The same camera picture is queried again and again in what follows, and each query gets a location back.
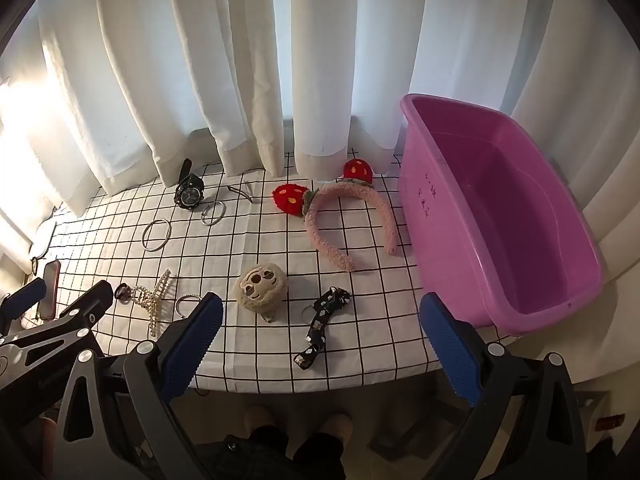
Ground small silver ring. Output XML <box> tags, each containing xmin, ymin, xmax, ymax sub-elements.
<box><xmin>175</xmin><ymin>294</ymin><xmax>203</xmax><ymax>319</ymax></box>

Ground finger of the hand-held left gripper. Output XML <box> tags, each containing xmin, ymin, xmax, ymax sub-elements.
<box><xmin>0</xmin><ymin>277</ymin><xmax>47</xmax><ymax>333</ymax></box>
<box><xmin>59</xmin><ymin>280</ymin><xmax>115</xmax><ymax>334</ymax></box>

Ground pink plastic basin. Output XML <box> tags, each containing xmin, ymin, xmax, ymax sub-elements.
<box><xmin>399</xmin><ymin>93</ymin><xmax>605</xmax><ymax>336</ymax></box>

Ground pink strawberry plush headband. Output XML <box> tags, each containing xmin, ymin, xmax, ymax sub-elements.
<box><xmin>272</xmin><ymin>158</ymin><xmax>413</xmax><ymax>273</ymax></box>

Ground beige slipper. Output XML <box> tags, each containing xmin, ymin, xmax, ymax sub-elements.
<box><xmin>320</xmin><ymin>412</ymin><xmax>352</xmax><ymax>442</ymax></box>

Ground beige plush monkey keychain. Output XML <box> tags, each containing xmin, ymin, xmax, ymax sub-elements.
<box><xmin>236</xmin><ymin>261</ymin><xmax>291</xmax><ymax>323</ymax></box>

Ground black patterned hair bow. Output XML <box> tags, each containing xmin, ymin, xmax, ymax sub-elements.
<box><xmin>293</xmin><ymin>287</ymin><xmax>351</xmax><ymax>372</ymax></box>

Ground white curtain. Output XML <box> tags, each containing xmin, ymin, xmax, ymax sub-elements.
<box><xmin>0</xmin><ymin>0</ymin><xmax>640</xmax><ymax>311</ymax></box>

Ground large silver bangle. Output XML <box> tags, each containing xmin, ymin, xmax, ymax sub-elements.
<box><xmin>142</xmin><ymin>218</ymin><xmax>173</xmax><ymax>253</ymax></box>

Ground person's black trousers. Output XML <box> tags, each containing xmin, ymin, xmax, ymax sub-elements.
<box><xmin>224</xmin><ymin>424</ymin><xmax>347</xmax><ymax>480</ymax></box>

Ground metal hair clip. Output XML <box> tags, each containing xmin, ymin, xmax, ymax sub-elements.
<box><xmin>227</xmin><ymin>180</ymin><xmax>256</xmax><ymax>205</ymax></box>

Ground black wristwatch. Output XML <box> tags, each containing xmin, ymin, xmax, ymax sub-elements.
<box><xmin>174</xmin><ymin>158</ymin><xmax>206</xmax><ymax>211</ymax></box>

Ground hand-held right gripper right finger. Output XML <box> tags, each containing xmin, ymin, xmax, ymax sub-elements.
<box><xmin>419</xmin><ymin>291</ymin><xmax>576</xmax><ymax>480</ymax></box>

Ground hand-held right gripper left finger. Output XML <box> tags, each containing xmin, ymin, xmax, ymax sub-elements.
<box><xmin>54</xmin><ymin>292</ymin><xmax>224</xmax><ymax>480</ymax></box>

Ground pearl hair claw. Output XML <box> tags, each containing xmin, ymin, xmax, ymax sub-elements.
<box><xmin>131</xmin><ymin>270</ymin><xmax>176</xmax><ymax>341</ymax></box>

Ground white checked tablecloth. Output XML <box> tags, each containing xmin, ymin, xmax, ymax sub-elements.
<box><xmin>30</xmin><ymin>147</ymin><xmax>451</xmax><ymax>394</ymax></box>

